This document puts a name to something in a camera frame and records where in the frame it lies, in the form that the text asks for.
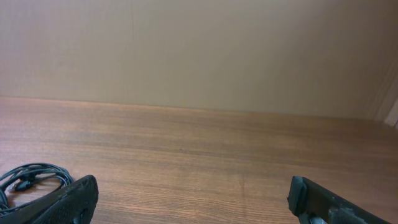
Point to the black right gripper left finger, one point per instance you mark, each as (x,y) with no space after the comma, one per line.
(74,203)

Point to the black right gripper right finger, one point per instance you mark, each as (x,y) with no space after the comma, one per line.
(311,204)

